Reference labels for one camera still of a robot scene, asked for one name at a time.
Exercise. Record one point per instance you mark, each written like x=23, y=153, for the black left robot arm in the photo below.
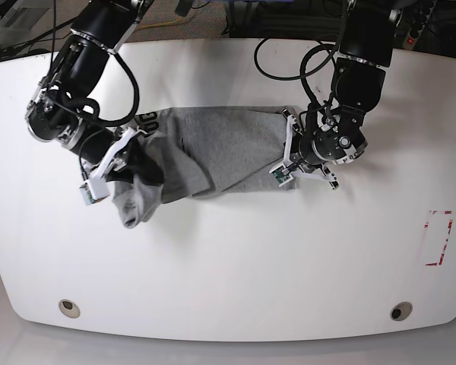
x=62, y=109

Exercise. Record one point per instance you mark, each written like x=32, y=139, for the table cable grommet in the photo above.
x=401, y=311
x=69, y=309

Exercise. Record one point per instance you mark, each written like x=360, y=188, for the right table cable grommet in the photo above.
x=401, y=311

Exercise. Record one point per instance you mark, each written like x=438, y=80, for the left table cable grommet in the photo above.
x=69, y=309

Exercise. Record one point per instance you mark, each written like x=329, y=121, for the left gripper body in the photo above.
x=305, y=151

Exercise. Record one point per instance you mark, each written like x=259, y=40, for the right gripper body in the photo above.
x=93, y=144

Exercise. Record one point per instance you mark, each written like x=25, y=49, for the power strip with red light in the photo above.
x=416, y=28

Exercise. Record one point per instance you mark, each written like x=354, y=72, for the grey T-shirt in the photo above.
x=201, y=152

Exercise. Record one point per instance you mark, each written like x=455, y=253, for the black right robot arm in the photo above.
x=365, y=47

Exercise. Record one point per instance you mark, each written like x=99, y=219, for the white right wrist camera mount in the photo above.
x=94, y=188

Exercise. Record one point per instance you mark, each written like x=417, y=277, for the red tape rectangle marking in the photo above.
x=437, y=230

